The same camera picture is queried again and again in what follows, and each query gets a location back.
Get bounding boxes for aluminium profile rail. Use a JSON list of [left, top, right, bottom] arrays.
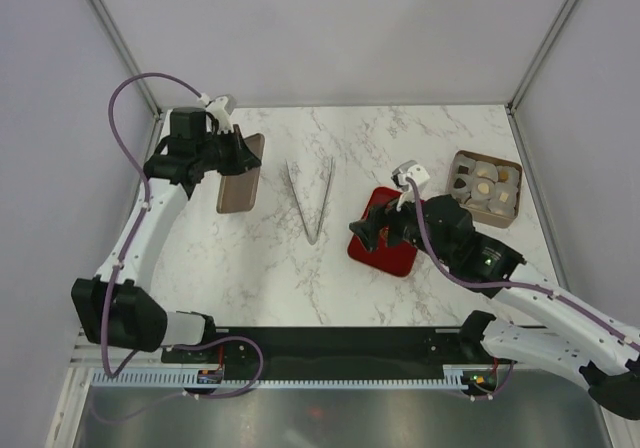
[[67, 326, 166, 369]]

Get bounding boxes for gold chocolate box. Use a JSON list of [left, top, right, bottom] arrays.
[[445, 150, 524, 229]]

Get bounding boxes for left aluminium frame post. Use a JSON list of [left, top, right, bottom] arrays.
[[69, 0, 165, 119]]

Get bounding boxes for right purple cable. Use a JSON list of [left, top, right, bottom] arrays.
[[405, 177, 640, 403]]

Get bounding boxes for right aluminium frame post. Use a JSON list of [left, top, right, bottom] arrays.
[[505, 0, 581, 116]]

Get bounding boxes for white cable duct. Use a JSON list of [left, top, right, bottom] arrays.
[[91, 365, 498, 390]]

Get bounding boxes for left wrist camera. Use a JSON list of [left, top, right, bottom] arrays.
[[198, 93, 236, 133]]

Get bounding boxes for gold box lid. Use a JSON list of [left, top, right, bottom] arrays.
[[216, 133, 265, 214]]

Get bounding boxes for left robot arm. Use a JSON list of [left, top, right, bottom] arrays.
[[71, 108, 265, 362]]

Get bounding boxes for red lacquer tray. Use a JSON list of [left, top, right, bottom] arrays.
[[346, 186, 426, 278]]

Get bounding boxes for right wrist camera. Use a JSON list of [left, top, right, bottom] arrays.
[[392, 160, 431, 212]]

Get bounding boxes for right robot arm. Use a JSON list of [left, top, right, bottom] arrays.
[[349, 195, 639, 421]]

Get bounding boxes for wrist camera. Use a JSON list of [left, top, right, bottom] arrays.
[[392, 160, 431, 212], [198, 93, 236, 133]]

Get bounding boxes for aluminium frame post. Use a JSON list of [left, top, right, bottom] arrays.
[[505, 0, 581, 116], [69, 0, 165, 119]]

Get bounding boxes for steel kitchen tongs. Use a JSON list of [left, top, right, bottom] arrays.
[[284, 157, 336, 246]]

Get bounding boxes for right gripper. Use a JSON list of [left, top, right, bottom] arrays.
[[348, 185, 453, 267]]

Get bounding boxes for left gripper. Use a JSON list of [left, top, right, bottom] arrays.
[[196, 125, 261, 177]]

